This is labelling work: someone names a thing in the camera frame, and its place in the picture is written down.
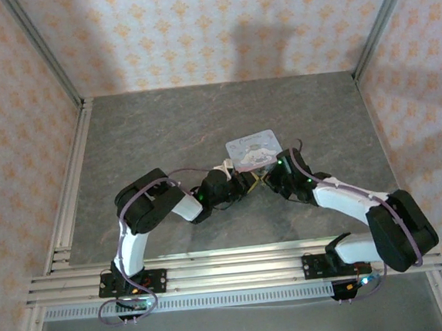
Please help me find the blue pink cartoon tin box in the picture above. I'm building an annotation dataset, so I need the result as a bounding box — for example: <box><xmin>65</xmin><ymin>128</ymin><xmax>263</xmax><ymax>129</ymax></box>
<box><xmin>224</xmin><ymin>128</ymin><xmax>285</xmax><ymax>174</ymax></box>

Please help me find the wide slotted aluminium beam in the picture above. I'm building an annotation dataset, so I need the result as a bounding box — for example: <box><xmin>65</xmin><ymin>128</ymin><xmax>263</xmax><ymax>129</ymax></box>
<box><xmin>24</xmin><ymin>241</ymin><xmax>442</xmax><ymax>308</ymax></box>

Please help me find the right controller board with LED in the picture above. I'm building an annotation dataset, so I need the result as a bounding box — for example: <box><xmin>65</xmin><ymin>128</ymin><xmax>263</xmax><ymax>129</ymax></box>
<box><xmin>329</xmin><ymin>273</ymin><xmax>384</xmax><ymax>305</ymax></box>

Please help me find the controller board with led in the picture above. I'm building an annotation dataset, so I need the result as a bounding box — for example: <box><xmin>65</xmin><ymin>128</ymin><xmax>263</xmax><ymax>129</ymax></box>
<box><xmin>329</xmin><ymin>273</ymin><xmax>384</xmax><ymax>305</ymax></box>
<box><xmin>114</xmin><ymin>294</ymin><xmax>159</xmax><ymax>314</ymax></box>

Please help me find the left controller board with LED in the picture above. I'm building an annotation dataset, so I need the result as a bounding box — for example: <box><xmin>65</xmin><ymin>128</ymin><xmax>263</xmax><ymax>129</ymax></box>
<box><xmin>114</xmin><ymin>294</ymin><xmax>159</xmax><ymax>314</ymax></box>

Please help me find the narrow aluminium frame rail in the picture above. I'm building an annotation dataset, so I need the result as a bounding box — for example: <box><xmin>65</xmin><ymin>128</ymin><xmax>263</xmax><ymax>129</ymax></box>
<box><xmin>73</xmin><ymin>231</ymin><xmax>420</xmax><ymax>273</ymax></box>

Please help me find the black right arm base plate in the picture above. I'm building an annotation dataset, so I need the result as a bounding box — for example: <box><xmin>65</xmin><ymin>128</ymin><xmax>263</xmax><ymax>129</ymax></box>
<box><xmin>301</xmin><ymin>248</ymin><xmax>373</xmax><ymax>282</ymax></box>

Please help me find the thin aluminium side rail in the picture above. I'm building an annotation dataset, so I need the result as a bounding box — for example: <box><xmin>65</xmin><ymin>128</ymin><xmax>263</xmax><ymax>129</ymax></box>
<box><xmin>352</xmin><ymin>73</ymin><xmax>420</xmax><ymax>239</ymax></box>

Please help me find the white slotted cable duct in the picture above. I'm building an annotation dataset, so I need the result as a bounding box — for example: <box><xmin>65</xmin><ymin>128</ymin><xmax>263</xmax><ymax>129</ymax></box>
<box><xmin>43</xmin><ymin>282</ymin><xmax>336</xmax><ymax>324</ymax></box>

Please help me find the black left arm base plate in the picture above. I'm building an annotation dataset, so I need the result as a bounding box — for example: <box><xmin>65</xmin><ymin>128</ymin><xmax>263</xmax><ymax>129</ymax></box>
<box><xmin>97</xmin><ymin>268</ymin><xmax>170</xmax><ymax>300</ymax></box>

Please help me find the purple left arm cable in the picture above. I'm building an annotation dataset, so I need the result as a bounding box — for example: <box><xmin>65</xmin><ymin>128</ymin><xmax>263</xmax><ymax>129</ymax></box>
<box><xmin>85</xmin><ymin>165</ymin><xmax>222</xmax><ymax>329</ymax></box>

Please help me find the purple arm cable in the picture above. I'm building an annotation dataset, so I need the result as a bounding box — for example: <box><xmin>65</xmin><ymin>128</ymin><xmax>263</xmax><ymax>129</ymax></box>
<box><xmin>287</xmin><ymin>128</ymin><xmax>427</xmax><ymax>307</ymax></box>
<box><xmin>85</xmin><ymin>165</ymin><xmax>222</xmax><ymax>329</ymax></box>

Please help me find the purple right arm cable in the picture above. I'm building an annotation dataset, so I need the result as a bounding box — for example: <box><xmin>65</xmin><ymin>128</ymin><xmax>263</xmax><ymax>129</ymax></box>
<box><xmin>287</xmin><ymin>128</ymin><xmax>427</xmax><ymax>307</ymax></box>

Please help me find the wide aluminium side rail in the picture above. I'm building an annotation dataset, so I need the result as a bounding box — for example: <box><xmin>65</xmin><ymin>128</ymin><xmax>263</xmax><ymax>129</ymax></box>
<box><xmin>29</xmin><ymin>98</ymin><xmax>109</xmax><ymax>273</ymax></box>

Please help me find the aluminium corner post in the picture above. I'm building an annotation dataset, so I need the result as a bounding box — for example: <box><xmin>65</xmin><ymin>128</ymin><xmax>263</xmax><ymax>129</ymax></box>
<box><xmin>345</xmin><ymin>0</ymin><xmax>427</xmax><ymax>81</ymax></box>
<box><xmin>1</xmin><ymin>0</ymin><xmax>85</xmax><ymax>113</ymax></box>

